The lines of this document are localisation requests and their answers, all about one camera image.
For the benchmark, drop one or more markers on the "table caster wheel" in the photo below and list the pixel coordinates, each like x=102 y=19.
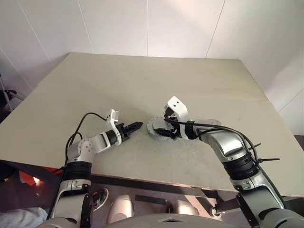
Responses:
x=216 y=211

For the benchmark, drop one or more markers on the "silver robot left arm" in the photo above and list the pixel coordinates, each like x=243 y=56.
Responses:
x=85 y=147

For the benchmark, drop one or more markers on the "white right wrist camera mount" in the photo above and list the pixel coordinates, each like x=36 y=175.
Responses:
x=180 y=108

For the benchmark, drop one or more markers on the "folded stand with black parts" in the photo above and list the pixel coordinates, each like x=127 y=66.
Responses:
x=9 y=96

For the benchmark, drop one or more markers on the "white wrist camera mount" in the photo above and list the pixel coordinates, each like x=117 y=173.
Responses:
x=112 y=117
x=180 y=108

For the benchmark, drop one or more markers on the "silver robot torso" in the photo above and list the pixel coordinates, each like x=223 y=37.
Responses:
x=166 y=221

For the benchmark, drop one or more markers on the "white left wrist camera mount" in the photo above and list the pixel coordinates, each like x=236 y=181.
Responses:
x=112 y=117

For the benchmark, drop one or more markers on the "rounded beige robot knee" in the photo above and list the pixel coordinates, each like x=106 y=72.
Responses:
x=184 y=207
x=120 y=207

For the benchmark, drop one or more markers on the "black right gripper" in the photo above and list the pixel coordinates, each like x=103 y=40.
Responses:
x=175 y=126

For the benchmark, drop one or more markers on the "patterned dark shoe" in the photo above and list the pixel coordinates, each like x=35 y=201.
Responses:
x=101 y=198

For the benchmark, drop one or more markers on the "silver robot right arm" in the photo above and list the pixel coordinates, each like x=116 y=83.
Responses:
x=225 y=142

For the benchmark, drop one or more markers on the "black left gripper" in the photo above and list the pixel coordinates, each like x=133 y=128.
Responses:
x=122 y=133

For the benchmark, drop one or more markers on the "black floor plate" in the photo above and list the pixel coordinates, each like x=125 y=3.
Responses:
x=150 y=199

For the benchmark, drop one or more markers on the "black table frame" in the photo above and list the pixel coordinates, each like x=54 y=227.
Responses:
x=142 y=184

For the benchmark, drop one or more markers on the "grey cloth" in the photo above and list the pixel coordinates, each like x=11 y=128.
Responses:
x=19 y=217

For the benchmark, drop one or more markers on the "red object under table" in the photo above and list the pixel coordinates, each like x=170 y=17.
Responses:
x=28 y=177

